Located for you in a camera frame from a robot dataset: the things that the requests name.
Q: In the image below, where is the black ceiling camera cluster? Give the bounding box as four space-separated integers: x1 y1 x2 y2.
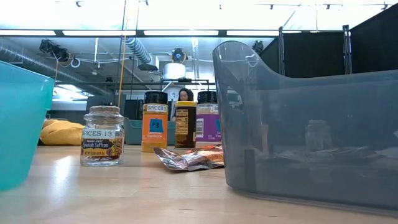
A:
38 39 71 63

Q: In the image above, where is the thin black cable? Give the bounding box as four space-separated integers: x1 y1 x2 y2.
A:
129 0 140 100

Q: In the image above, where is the yellow cloth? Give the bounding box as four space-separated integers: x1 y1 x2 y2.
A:
39 119 86 146

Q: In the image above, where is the yellow hanging cable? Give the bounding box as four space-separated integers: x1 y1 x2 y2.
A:
117 0 129 108

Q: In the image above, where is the white cylinder ceiling fixture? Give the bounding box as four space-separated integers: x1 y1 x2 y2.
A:
162 62 187 80

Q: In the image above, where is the orange foil spice packet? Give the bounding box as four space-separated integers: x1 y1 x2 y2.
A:
153 144 225 172

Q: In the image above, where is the black ceiling spotlight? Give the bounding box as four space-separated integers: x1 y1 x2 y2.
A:
252 40 265 55
171 47 187 63

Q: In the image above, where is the silver flexible duct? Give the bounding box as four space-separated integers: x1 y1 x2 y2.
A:
125 37 154 65

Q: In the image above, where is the round metal duct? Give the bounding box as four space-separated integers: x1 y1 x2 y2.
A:
0 39 110 96

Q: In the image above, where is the black equipment box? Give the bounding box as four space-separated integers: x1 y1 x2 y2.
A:
123 98 144 121

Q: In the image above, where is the black-lid orange spice jar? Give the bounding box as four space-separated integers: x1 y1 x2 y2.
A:
141 91 170 153

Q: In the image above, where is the black-lid purple-label spice jar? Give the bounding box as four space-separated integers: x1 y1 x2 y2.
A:
195 90 223 149

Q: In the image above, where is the grey translucent plastic bin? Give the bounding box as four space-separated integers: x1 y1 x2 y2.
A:
212 40 398 216

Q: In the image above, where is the blue plastic bin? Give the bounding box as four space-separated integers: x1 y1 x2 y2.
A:
123 117 177 146

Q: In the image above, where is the yellow-lid dark spice jar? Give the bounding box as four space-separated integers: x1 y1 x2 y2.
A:
174 100 198 149

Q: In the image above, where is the person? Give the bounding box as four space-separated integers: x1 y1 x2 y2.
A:
169 88 195 122

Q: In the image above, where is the black partition panel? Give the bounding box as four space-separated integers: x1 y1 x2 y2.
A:
259 2 398 78

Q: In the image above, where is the teal plastic bin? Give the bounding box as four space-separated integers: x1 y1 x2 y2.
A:
0 60 56 193

